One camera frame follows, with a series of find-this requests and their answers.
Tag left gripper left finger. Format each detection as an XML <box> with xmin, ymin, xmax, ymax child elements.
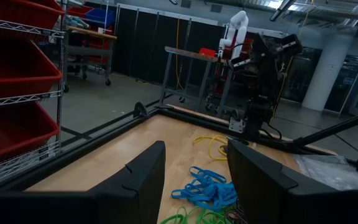
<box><xmin>0</xmin><ymin>140</ymin><xmax>167</xmax><ymax>224</ymax></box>

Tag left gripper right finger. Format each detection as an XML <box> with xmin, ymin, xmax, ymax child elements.
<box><xmin>227</xmin><ymin>139</ymin><xmax>358</xmax><ymax>224</ymax></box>

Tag blue rubber bands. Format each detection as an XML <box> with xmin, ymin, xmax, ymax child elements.
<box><xmin>170</xmin><ymin>166</ymin><xmax>239</xmax><ymax>212</ymax></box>

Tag green rubber bands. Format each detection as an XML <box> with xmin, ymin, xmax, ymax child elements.
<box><xmin>159</xmin><ymin>206</ymin><xmax>233</xmax><ymax>224</ymax></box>

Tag stack of clear zip bags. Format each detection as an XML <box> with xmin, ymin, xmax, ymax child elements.
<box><xmin>294</xmin><ymin>154</ymin><xmax>358</xmax><ymax>192</ymax></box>

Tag white round building column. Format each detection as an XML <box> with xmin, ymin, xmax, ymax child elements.
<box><xmin>301</xmin><ymin>32</ymin><xmax>356</xmax><ymax>112</ymax></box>

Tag black partition curtain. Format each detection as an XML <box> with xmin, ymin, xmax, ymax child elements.
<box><xmin>112</xmin><ymin>3</ymin><xmax>301</xmax><ymax>91</ymax></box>

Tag red bins on shelf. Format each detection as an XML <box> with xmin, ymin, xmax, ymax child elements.
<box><xmin>241</xmin><ymin>37</ymin><xmax>256</xmax><ymax>60</ymax></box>

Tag metal workbench with wooden top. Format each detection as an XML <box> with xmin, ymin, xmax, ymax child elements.
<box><xmin>159</xmin><ymin>45</ymin><xmax>251</xmax><ymax>113</ymax></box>

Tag red bins in cart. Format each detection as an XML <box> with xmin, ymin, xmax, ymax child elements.
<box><xmin>85</xmin><ymin>34</ymin><xmax>113</xmax><ymax>65</ymax></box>

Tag small red bin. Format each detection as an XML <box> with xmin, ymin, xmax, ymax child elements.
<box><xmin>198</xmin><ymin>47</ymin><xmax>217</xmax><ymax>58</ymax></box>

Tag blue plastic bin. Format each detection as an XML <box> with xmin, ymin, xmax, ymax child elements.
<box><xmin>85</xmin><ymin>7</ymin><xmax>116</xmax><ymax>26</ymax></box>

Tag pale blue cylindrical part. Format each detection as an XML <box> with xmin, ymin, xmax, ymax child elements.
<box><xmin>65</xmin><ymin>14</ymin><xmax>90</xmax><ymax>29</ymax></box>

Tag long ceiling light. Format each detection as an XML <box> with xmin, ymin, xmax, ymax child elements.
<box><xmin>269</xmin><ymin>0</ymin><xmax>297</xmax><ymax>22</ymax></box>

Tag yellow cable coil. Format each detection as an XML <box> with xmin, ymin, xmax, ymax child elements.
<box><xmin>192</xmin><ymin>134</ymin><xmax>229</xmax><ymax>162</ymax></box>

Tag silver metal mounting bracket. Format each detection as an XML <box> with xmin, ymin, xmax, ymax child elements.
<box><xmin>228</xmin><ymin>117</ymin><xmax>245</xmax><ymax>134</ymax></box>

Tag black fin-shaped bracket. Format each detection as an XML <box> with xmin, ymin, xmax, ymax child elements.
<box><xmin>132</xmin><ymin>101</ymin><xmax>149</xmax><ymax>119</ymax></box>

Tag chrome wire shelf rack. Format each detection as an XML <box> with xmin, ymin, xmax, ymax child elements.
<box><xmin>0</xmin><ymin>0</ymin><xmax>68</xmax><ymax>191</ymax></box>

